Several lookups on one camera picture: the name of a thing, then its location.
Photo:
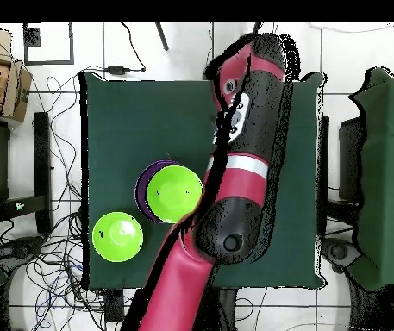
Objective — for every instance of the green plastic bowl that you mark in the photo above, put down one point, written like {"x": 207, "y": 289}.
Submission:
{"x": 172, "y": 194}
{"x": 117, "y": 238}

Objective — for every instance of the purple plastic bowl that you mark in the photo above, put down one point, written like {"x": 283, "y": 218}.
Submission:
{"x": 141, "y": 196}

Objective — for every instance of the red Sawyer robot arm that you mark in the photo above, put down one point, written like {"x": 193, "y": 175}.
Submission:
{"x": 245, "y": 186}

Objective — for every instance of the black power adapter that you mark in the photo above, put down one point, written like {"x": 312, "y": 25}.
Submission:
{"x": 116, "y": 69}

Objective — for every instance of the black tripod leg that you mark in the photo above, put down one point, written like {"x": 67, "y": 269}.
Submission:
{"x": 258, "y": 27}
{"x": 162, "y": 36}

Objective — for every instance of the grey stand foot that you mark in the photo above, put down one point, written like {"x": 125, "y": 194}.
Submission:
{"x": 339, "y": 253}

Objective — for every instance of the black stand foot with knob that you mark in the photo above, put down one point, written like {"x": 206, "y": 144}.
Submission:
{"x": 20, "y": 247}

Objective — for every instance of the brown cardboard box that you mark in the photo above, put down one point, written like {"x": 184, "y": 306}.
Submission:
{"x": 13, "y": 93}

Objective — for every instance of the black bench frame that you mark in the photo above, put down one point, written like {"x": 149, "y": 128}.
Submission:
{"x": 43, "y": 172}

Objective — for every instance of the black square frame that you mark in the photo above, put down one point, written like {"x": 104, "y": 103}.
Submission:
{"x": 71, "y": 44}

